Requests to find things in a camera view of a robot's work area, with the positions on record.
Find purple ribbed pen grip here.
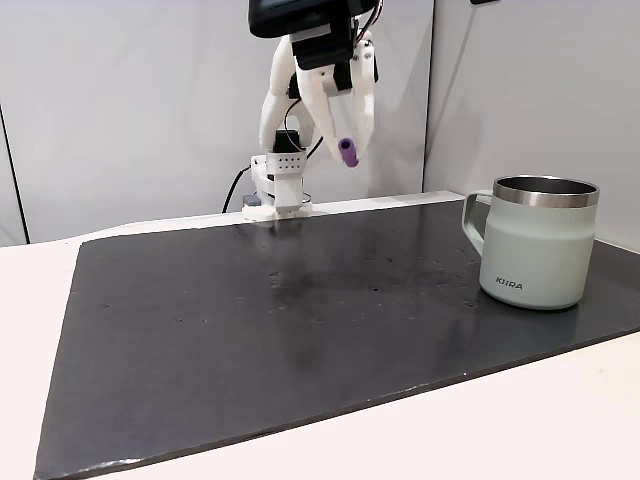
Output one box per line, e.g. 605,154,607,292
337,137,362,169

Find pale green metal mug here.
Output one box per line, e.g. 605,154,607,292
460,174,601,312

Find dark grey table mat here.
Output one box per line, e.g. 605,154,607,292
33,196,640,480

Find black camera box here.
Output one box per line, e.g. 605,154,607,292
247,0,377,40

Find red and black wires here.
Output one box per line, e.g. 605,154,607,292
355,0,387,39

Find black power cable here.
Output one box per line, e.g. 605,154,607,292
221,167,252,215

